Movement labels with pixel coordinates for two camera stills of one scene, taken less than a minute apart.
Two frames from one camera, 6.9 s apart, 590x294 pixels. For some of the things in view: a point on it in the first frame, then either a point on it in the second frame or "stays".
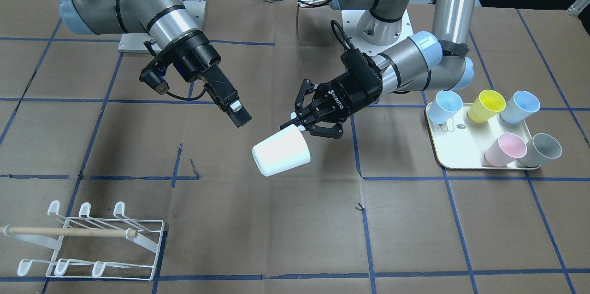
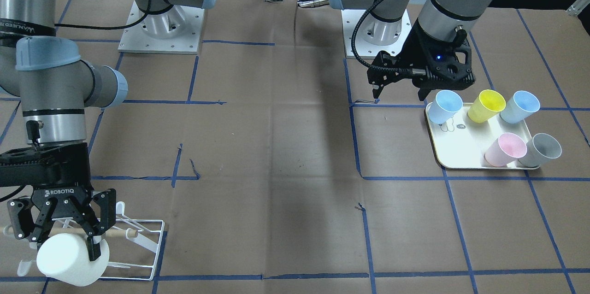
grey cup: x=541 y=149 stays
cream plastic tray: x=462 y=143 stays
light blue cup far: x=447 y=104 stays
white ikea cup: x=285 y=150 → x=64 y=257
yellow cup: x=489 y=103 stays
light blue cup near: x=519 y=106 stays
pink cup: x=508 y=148 stays
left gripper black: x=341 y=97 → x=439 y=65
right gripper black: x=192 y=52 → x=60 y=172
